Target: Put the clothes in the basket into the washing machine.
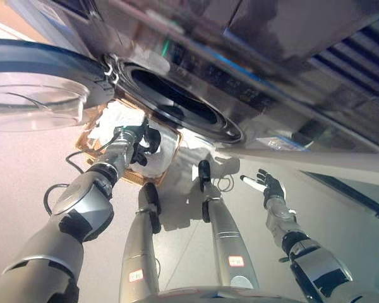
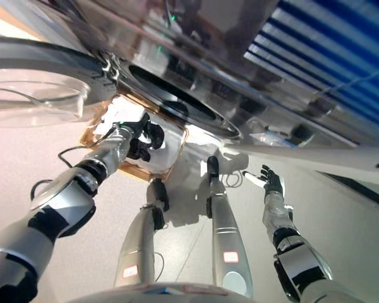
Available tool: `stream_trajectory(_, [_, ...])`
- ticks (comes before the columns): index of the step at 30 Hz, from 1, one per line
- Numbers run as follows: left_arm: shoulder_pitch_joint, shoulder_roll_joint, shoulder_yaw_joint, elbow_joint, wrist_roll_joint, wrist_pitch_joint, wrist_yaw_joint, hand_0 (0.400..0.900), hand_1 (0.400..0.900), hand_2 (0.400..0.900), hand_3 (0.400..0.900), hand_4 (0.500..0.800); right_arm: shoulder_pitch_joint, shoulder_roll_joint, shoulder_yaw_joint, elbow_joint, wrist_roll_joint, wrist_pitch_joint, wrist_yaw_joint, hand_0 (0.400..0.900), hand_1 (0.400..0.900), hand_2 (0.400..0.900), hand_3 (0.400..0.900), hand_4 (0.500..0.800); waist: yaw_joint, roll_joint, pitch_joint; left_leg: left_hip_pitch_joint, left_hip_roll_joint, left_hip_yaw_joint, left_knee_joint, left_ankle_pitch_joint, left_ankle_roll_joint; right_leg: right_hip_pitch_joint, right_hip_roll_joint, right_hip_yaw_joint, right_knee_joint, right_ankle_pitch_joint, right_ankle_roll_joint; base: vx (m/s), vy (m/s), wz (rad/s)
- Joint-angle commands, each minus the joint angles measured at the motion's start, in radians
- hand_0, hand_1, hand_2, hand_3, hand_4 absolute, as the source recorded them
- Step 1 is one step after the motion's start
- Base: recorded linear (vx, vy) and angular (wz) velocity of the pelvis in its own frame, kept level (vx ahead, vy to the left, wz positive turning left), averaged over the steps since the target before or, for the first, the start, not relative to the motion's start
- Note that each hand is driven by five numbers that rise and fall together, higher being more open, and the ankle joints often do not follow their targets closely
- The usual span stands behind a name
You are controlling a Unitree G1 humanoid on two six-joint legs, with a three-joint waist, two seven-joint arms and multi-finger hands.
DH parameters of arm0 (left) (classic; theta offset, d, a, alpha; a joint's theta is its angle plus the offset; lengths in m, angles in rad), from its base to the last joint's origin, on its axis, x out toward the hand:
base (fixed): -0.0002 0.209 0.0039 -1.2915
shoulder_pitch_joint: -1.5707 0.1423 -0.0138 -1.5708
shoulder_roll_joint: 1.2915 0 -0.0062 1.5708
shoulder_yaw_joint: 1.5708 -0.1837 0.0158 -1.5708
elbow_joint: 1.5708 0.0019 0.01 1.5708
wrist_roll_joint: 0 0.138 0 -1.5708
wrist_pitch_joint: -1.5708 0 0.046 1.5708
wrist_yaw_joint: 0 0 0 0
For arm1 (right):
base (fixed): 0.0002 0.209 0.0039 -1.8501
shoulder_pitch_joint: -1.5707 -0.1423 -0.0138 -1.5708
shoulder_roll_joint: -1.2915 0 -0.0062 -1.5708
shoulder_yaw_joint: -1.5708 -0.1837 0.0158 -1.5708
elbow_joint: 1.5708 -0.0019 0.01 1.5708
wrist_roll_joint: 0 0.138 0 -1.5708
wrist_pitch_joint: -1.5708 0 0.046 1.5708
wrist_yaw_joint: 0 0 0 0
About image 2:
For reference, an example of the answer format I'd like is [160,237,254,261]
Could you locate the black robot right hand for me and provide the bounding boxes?
[242,163,286,194]

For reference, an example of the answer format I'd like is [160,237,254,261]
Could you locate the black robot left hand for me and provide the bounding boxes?
[126,112,153,162]

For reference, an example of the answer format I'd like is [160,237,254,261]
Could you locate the black garment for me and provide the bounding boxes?
[143,121,165,151]

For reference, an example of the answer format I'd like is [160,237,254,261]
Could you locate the wicker laundry basket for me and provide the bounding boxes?
[78,93,190,184]

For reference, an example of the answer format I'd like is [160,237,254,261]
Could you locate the dark grey washing machine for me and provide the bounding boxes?
[6,6,364,150]

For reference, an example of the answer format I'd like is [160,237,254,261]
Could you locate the round washing machine door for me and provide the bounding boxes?
[0,36,121,129]

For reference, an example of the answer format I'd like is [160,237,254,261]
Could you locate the blue energy label sticker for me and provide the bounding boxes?
[248,131,292,148]

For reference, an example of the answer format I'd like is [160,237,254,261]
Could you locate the black robot left foot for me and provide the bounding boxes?
[150,178,171,213]

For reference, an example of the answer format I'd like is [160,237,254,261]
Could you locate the black robot foot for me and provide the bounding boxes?
[206,155,221,179]
[150,178,171,213]

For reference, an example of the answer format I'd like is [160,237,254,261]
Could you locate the black robot right foot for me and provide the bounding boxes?
[206,155,221,179]

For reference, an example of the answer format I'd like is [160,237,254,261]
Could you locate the silver robot right leg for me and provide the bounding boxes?
[205,176,254,299]

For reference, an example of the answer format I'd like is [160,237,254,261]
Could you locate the silver robot leg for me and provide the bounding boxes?
[113,203,167,290]
[205,176,254,299]

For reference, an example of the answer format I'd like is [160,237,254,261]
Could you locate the silver robot left leg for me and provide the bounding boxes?
[113,203,167,290]

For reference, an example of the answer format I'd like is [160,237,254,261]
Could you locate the grey robot torso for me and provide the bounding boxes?
[66,282,238,303]

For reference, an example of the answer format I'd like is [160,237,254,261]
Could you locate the dark grey dryer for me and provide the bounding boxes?
[66,0,379,132]

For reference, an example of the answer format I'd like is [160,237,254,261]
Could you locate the thin floor cable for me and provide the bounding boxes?
[223,171,244,187]

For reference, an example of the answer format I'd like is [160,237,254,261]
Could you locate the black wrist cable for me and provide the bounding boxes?
[30,125,121,203]

